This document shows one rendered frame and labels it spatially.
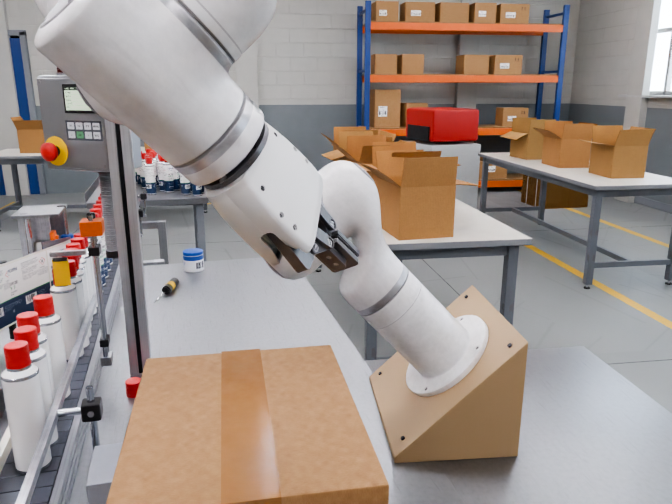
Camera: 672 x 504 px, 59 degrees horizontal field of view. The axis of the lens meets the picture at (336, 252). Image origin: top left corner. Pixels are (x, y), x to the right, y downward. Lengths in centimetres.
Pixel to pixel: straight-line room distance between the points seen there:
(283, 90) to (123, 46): 844
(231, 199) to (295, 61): 841
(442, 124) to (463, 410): 560
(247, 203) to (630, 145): 465
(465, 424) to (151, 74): 81
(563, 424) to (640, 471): 16
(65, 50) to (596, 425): 111
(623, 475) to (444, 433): 30
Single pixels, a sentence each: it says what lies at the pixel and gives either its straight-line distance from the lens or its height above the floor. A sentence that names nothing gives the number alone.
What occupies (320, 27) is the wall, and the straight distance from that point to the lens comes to 896.
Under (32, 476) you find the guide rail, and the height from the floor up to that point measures 96.
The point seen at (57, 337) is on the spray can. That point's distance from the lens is 122.
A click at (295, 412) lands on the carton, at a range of 66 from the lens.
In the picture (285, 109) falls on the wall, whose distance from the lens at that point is 888.
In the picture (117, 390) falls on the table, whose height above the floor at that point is 83.
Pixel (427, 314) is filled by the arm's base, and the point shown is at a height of 107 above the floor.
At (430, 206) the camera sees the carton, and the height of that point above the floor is 93.
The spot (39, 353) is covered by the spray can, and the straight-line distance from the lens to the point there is 107.
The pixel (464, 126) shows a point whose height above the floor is 104.
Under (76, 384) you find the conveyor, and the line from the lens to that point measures 133.
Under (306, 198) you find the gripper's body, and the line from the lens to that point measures 54.
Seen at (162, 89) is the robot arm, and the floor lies 145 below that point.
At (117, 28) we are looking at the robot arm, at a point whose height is 149.
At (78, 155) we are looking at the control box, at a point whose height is 132.
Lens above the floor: 145
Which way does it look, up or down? 15 degrees down
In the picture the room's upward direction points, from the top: straight up
